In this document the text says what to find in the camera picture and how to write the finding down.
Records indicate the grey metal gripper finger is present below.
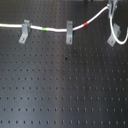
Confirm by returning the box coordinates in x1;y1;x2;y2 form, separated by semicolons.
107;0;119;17

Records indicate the white cable with coloured marks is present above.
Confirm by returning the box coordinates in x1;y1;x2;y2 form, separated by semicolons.
0;5;128;46

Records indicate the right grey cable clip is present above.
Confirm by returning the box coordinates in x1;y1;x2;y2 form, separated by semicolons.
107;23;121;46

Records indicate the grey cable clip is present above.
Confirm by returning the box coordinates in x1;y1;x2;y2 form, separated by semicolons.
107;23;121;46
19;20;31;44
66;21;73;45

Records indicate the middle grey cable clip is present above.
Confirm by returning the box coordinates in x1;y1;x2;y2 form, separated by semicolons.
66;21;73;45

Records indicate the left grey cable clip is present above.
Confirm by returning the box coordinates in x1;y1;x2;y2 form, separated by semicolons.
19;20;31;44

